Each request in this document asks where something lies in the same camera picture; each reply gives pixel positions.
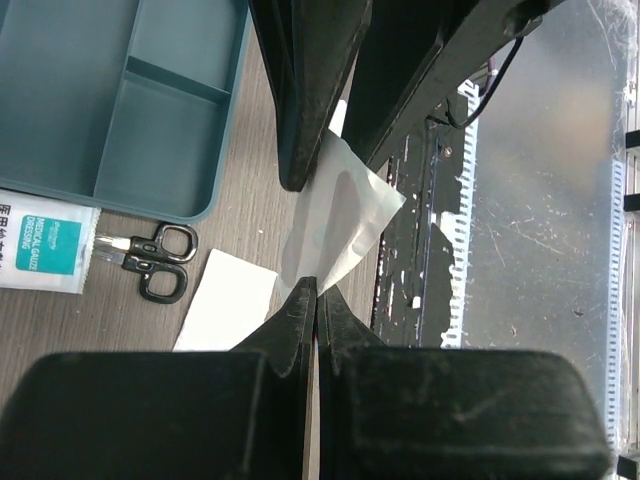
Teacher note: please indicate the dark teal divided tray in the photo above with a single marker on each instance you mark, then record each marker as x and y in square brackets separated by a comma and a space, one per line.
[122, 105]

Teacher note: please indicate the teal white sachet packet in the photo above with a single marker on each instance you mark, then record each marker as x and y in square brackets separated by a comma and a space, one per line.
[46, 244]

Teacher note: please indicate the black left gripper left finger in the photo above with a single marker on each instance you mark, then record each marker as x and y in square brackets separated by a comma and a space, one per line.
[236, 414]

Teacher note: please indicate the aluminium slotted rail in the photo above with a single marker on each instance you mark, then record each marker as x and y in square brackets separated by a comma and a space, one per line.
[457, 229]

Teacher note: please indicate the white gauze pad stack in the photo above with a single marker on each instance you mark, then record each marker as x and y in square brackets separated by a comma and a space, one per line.
[339, 215]

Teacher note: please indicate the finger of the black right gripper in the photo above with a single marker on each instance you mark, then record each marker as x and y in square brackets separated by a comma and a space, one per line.
[308, 48]
[416, 53]

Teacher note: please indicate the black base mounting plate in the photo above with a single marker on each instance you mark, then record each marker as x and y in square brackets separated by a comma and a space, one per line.
[413, 283]

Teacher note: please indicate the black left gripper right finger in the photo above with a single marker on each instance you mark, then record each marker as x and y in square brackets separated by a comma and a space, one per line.
[428, 413]

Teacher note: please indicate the black handled scissors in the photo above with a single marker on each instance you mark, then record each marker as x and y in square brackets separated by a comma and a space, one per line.
[147, 257]

